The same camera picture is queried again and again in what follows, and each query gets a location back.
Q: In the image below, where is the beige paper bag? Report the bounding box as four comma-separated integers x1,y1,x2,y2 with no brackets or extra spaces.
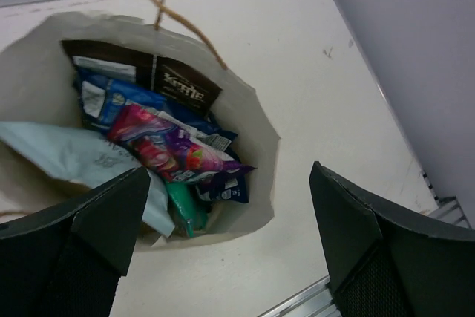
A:
1,12,280,247

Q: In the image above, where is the light blue snack bag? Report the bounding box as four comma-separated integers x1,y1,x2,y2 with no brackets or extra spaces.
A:
0,120,175,238

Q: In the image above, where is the aluminium mounting rail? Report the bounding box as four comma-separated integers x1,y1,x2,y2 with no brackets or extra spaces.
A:
255,196,475,317

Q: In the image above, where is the dark blue snack packet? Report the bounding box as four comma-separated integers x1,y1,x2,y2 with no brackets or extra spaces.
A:
195,175,249,204

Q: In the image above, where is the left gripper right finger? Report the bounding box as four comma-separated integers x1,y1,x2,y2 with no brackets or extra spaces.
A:
309,163,474,316

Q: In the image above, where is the green snack packet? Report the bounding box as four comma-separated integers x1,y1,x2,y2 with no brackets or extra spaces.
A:
166,183,209,238

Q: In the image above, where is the brown kettle chips bag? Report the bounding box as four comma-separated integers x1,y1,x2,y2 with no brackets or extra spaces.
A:
61,39,222,116

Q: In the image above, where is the purple pink candy bag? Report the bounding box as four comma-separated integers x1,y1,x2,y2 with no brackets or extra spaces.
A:
108,104,254,184

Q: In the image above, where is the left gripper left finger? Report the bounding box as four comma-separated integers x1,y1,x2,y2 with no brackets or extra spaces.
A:
1,168,151,316

